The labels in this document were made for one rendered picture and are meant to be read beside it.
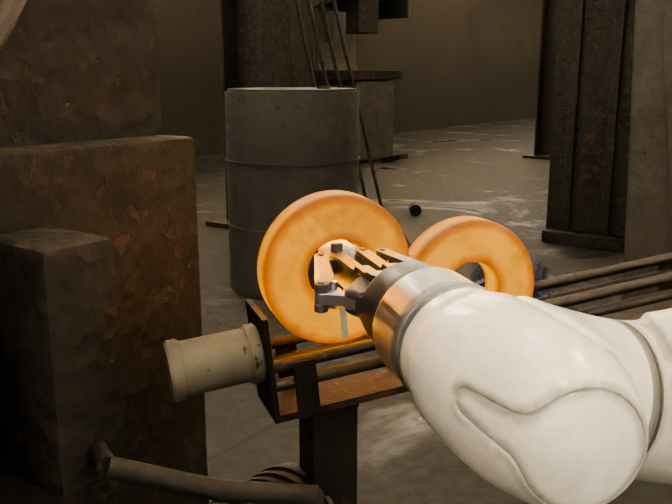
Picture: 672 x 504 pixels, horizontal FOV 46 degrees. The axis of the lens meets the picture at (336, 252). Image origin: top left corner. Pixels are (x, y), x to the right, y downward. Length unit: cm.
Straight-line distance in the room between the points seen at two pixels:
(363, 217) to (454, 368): 33
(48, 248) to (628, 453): 49
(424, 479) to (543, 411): 154
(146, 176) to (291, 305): 24
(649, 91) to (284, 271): 241
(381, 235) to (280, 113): 242
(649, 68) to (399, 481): 178
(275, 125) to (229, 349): 246
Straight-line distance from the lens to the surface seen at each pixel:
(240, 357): 76
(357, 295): 63
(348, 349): 78
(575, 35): 454
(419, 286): 55
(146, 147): 90
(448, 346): 47
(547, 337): 45
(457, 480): 196
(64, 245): 73
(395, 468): 200
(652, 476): 56
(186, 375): 76
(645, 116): 305
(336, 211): 76
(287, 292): 76
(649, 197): 306
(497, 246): 84
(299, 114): 317
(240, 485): 78
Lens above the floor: 95
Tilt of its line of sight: 13 degrees down
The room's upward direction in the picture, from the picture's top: straight up
